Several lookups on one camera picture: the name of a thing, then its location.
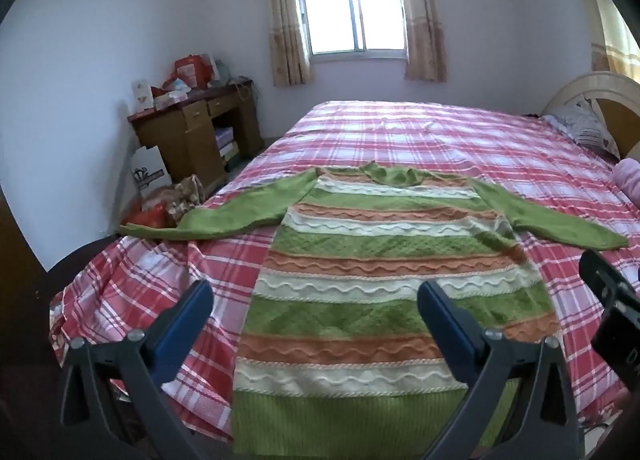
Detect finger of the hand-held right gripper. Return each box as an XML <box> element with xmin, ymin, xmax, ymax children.
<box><xmin>579</xmin><ymin>249</ymin><xmax>640</xmax><ymax>328</ymax></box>

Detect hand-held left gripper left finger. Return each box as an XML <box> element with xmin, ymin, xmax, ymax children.
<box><xmin>59</xmin><ymin>280</ymin><xmax>216</xmax><ymax>460</ymax></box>

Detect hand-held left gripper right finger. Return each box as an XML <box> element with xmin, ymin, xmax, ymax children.
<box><xmin>416</xmin><ymin>280</ymin><xmax>581</xmax><ymax>460</ymax></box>

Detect green striped knit sweater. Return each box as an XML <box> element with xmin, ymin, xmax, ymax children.
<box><xmin>118</xmin><ymin>161</ymin><xmax>629</xmax><ymax>458</ymax></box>

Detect pink pillow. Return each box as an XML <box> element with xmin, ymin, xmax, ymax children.
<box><xmin>614</xmin><ymin>158</ymin><xmax>640</xmax><ymax>211</ymax></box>

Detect red plastic bag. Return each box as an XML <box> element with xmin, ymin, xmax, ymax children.
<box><xmin>122</xmin><ymin>202</ymin><xmax>168</xmax><ymax>228</ymax></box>

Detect grey patterned pillow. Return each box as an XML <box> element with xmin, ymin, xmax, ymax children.
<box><xmin>542</xmin><ymin>97</ymin><xmax>621</xmax><ymax>158</ymax></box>

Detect white paper bag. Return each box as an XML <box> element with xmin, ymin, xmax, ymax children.
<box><xmin>131</xmin><ymin>145</ymin><xmax>171</xmax><ymax>198</ymax></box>

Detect brown wooden desk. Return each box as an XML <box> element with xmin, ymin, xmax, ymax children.
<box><xmin>127</xmin><ymin>82</ymin><xmax>264</xmax><ymax>191</ymax></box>

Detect stacked boxes under desk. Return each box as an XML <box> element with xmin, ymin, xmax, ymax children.
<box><xmin>215</xmin><ymin>126</ymin><xmax>241</xmax><ymax>163</ymax></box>

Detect brown wooden door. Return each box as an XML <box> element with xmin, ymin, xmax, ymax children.
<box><xmin>0</xmin><ymin>185</ymin><xmax>48</xmax><ymax>321</ymax></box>

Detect cream bed headboard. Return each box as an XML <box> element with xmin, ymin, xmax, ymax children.
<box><xmin>542</xmin><ymin>70</ymin><xmax>640</xmax><ymax>161</ymax></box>

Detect bed with red plaid sheet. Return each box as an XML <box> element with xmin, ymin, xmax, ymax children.
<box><xmin>48</xmin><ymin>100</ymin><xmax>640</xmax><ymax>441</ymax></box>

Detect white flat box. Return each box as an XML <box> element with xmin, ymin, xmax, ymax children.
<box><xmin>152</xmin><ymin>90</ymin><xmax>190</xmax><ymax>110</ymax></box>

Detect white upright card box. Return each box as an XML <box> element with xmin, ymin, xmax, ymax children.
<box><xmin>131</xmin><ymin>80</ymin><xmax>155</xmax><ymax>110</ymax></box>

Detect yellow patterned curtain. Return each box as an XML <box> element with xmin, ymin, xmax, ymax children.
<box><xmin>582</xmin><ymin>0</ymin><xmax>640</xmax><ymax>78</ymax></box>

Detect red gift box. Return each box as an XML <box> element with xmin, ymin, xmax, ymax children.
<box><xmin>172</xmin><ymin>54</ymin><xmax>213</xmax><ymax>90</ymax></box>

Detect pale green bag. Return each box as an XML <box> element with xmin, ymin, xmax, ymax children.
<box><xmin>212</xmin><ymin>57</ymin><xmax>236</xmax><ymax>85</ymax></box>

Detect beige patterned curtain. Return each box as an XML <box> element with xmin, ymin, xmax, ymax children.
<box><xmin>397</xmin><ymin>0</ymin><xmax>448</xmax><ymax>83</ymax></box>
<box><xmin>263</xmin><ymin>0</ymin><xmax>312</xmax><ymax>87</ymax></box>

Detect sliding glass window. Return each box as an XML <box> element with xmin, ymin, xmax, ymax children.
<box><xmin>295</xmin><ymin>0</ymin><xmax>406</xmax><ymax>56</ymax></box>

